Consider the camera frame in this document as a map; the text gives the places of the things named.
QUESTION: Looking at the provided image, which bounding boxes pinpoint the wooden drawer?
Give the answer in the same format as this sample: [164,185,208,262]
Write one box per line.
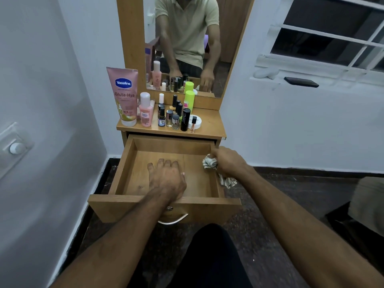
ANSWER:
[88,134,242,224]

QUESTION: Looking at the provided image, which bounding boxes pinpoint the person's left hand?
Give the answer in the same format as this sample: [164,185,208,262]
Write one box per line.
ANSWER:
[147,158,188,204]

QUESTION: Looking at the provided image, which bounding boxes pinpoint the person's right forearm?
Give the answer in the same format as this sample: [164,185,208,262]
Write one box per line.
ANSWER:
[239,166,384,288]

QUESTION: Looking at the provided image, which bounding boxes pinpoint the striped green white cloth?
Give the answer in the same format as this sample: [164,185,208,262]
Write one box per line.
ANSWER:
[202,154,238,189]

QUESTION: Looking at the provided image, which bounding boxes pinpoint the round white jar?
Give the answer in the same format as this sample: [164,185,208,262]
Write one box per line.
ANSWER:
[188,114,202,130]

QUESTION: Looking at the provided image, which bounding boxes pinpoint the neon green tube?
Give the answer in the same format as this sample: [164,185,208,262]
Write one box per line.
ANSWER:
[183,90,196,113]

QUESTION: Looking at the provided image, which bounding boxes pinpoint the white object on sill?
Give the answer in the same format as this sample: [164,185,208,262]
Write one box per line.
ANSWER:
[253,68,280,80]

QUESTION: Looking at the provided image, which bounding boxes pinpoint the black lipstick tube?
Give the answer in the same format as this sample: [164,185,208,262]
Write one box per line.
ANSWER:
[180,108,192,132]

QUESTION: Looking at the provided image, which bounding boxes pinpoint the white wall switch board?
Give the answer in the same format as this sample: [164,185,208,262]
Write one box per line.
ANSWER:
[0,122,35,180]

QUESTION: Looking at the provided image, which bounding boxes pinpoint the clear box of pink tubes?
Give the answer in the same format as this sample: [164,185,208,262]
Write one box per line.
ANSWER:
[136,98,156,120]

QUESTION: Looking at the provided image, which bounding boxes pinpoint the black phone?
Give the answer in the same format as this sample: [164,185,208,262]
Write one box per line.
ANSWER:
[284,76,320,88]

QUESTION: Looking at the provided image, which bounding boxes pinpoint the pink lotion tube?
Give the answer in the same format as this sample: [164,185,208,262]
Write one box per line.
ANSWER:
[106,67,139,128]

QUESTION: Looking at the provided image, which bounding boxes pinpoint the pink bottle white cap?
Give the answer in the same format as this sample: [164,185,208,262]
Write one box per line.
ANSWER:
[138,92,154,128]

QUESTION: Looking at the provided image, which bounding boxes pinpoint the person's left forearm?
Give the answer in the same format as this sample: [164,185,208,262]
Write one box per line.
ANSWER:
[49,188,180,288]

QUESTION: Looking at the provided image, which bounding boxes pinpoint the person's legs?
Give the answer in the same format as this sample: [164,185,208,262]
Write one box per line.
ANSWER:
[127,223,254,288]

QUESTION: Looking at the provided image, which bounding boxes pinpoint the person's right hand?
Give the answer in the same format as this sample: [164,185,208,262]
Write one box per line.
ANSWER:
[210,146,250,180]

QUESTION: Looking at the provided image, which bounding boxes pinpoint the beige cushion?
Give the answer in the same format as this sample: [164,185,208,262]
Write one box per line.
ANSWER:
[348,176,384,237]

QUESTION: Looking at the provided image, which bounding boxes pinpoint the dressing table mirror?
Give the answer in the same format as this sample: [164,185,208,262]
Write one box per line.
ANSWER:
[143,0,251,99]

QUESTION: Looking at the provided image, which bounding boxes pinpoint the wooden dressing table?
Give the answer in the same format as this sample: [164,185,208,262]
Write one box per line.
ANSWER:
[116,0,256,147]

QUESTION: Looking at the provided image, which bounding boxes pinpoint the dark wooden furniture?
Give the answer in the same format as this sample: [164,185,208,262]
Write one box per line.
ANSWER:
[325,202,384,276]

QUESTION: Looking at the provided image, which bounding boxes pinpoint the white framed window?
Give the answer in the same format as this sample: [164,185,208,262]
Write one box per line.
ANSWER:
[254,0,384,88]

